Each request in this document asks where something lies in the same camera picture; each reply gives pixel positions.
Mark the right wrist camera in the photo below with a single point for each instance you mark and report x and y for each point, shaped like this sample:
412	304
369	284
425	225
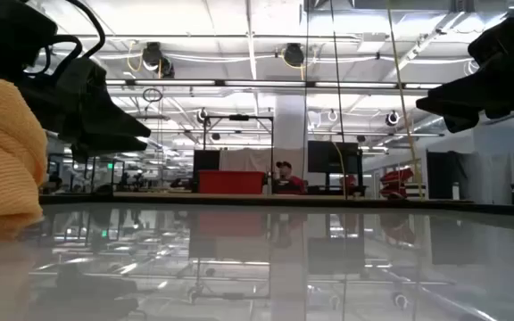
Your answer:
511	35

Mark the red machine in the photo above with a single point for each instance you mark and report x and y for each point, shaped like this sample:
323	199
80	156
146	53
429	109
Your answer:
395	180

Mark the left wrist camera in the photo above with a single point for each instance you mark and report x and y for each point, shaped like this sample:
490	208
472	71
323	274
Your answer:
11	35

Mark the red plastic bin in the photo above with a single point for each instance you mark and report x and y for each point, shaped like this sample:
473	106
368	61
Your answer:
230	182

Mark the black table frame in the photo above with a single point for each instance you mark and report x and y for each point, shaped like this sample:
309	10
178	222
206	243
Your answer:
328	203

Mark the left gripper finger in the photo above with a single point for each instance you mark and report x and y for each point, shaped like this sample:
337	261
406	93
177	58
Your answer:
101	147
105	116

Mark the orange microfiber towel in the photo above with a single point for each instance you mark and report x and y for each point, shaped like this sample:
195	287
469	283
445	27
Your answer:
2	156

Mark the black metal frame rig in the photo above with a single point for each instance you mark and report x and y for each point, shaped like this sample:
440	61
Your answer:
239	117

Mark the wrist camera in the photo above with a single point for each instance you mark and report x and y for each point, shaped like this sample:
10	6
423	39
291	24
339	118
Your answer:
11	35
511	35

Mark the black monitor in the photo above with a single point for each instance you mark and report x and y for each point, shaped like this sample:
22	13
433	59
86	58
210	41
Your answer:
333	156

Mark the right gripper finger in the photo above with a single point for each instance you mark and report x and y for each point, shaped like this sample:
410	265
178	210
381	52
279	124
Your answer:
453	100
462	121

